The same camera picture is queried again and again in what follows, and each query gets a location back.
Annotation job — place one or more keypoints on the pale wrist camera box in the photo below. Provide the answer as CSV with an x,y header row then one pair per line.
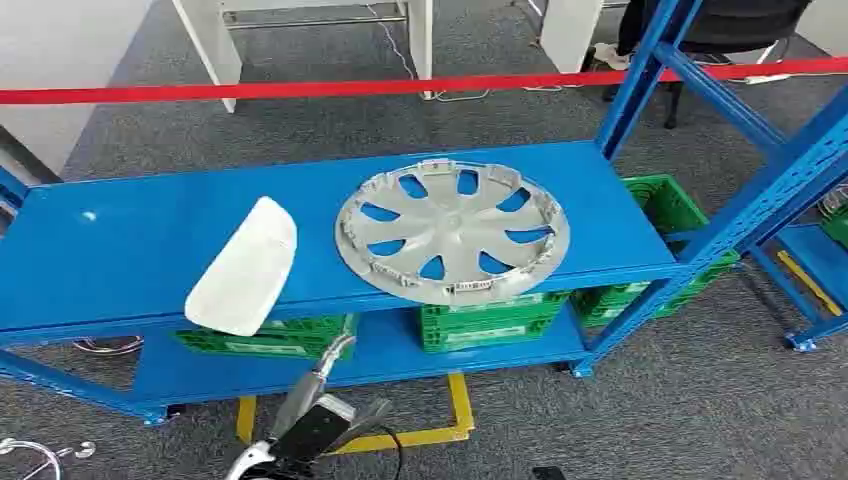
x,y
334,407

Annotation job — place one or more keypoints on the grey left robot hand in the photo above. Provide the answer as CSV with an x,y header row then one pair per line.
x,y
298,404

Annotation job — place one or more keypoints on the black office chair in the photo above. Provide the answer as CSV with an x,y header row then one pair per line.
x,y
735,23

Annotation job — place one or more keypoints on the white desk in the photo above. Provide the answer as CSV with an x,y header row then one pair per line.
x,y
420,33

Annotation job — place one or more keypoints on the silver wheel hubcap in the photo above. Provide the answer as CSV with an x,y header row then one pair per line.
x,y
454,228

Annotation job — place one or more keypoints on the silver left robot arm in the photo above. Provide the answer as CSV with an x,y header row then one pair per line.
x,y
248,460

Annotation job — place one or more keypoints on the white curved plastic panel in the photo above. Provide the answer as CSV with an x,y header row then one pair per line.
x,y
245,272

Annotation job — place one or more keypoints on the black robot foot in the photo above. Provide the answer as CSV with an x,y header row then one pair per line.
x,y
548,474

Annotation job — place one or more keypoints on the yellow strip on shelf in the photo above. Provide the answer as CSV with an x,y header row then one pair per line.
x,y
808,283

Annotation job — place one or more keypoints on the red barrier tape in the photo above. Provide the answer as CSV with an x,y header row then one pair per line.
x,y
331,88

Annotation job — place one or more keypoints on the blue metal shelf rack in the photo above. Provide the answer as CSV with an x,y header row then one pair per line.
x,y
132,245
811,258

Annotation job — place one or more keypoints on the white power strip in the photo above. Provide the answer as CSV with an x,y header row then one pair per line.
x,y
768,79

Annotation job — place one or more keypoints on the green plastic crate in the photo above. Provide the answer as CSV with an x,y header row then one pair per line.
x,y
484,324
838,228
278,338
662,205

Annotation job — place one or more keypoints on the person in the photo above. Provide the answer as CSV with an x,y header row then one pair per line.
x,y
632,26

